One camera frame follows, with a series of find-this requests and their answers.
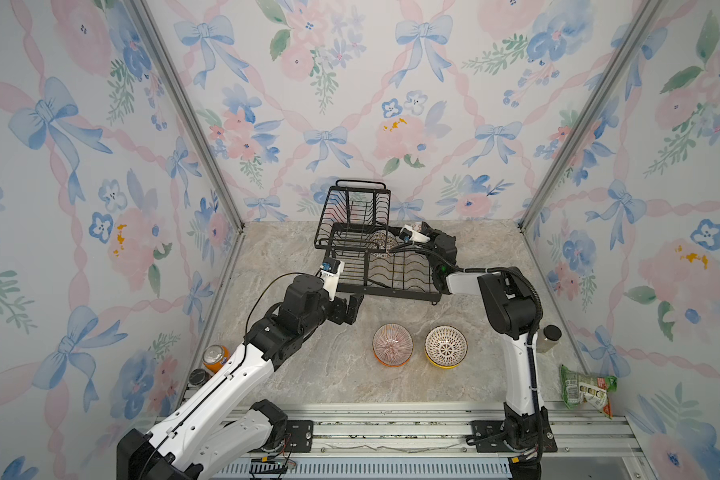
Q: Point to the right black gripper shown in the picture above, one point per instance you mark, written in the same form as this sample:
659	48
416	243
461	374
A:
432	234

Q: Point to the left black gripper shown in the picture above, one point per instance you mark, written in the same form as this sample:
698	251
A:
339	316

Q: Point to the brown checker pattern bowl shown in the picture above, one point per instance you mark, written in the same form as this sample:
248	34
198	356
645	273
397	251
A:
385	241

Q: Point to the pink striped bowl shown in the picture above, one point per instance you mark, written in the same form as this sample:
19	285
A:
392	345

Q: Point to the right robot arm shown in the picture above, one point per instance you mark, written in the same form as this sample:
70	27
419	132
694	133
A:
514	310

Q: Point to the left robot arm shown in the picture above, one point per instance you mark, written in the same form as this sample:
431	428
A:
193	442

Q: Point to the white lattice yellow bowl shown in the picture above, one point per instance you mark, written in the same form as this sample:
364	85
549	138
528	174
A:
446	347

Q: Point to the clear jar black lid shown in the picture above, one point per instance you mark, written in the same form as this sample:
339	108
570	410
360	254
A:
548	337

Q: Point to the orange drink can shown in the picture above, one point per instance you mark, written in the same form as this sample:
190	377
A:
215	357

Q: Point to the dark lid jar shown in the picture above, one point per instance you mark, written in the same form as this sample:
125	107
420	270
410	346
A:
198	377

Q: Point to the green snack bag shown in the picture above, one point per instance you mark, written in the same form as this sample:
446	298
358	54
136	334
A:
579	388

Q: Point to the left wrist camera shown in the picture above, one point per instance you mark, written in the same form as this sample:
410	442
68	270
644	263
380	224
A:
330	272

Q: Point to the black wire dish rack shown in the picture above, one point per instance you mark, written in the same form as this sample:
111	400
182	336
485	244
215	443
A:
352	212

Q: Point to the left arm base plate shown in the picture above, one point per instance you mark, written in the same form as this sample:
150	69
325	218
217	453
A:
293	436

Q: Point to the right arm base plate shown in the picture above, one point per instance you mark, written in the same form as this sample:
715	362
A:
487	436

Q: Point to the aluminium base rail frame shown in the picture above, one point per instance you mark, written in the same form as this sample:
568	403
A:
429	441

